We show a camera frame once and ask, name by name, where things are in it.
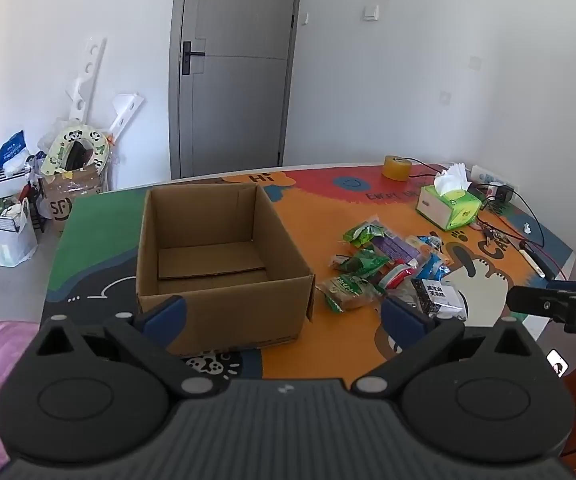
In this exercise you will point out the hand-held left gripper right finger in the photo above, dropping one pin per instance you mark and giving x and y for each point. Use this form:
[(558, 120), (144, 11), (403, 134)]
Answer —
[(403, 320)]

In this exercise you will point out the yellow tape roll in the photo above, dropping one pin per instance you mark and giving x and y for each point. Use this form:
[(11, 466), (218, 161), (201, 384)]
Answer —
[(395, 170)]

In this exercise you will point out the grey door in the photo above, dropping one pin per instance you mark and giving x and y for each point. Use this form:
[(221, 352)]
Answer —
[(238, 110)]

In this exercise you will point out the white light switch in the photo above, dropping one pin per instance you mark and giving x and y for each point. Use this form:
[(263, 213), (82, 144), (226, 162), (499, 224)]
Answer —
[(371, 12)]

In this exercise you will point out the crinkled green snack packet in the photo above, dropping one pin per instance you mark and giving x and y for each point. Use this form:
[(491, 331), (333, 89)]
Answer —
[(365, 232)]

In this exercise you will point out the short white board with holes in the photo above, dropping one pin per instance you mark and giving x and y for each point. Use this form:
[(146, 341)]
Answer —
[(125, 110)]

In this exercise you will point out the black charger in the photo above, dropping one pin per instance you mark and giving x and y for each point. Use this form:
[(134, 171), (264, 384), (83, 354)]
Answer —
[(505, 192)]

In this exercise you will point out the white power strip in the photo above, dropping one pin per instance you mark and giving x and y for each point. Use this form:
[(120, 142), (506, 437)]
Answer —
[(488, 176)]

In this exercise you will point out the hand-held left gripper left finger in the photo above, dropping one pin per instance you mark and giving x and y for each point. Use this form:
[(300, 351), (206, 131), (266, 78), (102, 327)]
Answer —
[(165, 317)]

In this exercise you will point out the white stick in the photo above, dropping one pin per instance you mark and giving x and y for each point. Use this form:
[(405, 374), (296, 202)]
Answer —
[(535, 261)]

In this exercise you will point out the blue plastic bag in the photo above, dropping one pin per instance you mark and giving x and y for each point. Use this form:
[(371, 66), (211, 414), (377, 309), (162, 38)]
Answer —
[(11, 150)]

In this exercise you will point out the white wall socket cover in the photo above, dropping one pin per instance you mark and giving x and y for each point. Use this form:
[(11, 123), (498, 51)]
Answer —
[(475, 62), (445, 97)]

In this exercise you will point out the purple snack packet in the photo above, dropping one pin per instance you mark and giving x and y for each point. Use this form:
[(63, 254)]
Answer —
[(395, 249)]

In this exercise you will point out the tall white board with holes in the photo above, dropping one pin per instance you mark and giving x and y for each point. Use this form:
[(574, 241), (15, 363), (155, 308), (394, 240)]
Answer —
[(85, 80)]

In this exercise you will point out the white shopping bag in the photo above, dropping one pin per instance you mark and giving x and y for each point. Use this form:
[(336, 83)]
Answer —
[(10, 247)]

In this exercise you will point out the bread packet with green label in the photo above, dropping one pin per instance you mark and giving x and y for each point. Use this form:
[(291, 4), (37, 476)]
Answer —
[(350, 292)]

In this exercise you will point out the red and white snack packet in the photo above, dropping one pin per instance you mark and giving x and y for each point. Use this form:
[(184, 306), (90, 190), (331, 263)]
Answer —
[(398, 275)]

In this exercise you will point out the taped brown cardboard box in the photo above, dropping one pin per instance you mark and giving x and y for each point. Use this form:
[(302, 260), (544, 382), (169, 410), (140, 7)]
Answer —
[(82, 185)]

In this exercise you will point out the small blue white snack packet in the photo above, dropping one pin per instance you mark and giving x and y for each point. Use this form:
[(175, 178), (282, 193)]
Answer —
[(428, 241)]

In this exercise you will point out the green tissue box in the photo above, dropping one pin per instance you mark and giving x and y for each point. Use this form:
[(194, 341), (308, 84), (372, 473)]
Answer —
[(455, 212)]

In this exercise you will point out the black and white snack packet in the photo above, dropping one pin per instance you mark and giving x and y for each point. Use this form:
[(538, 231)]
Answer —
[(435, 297)]

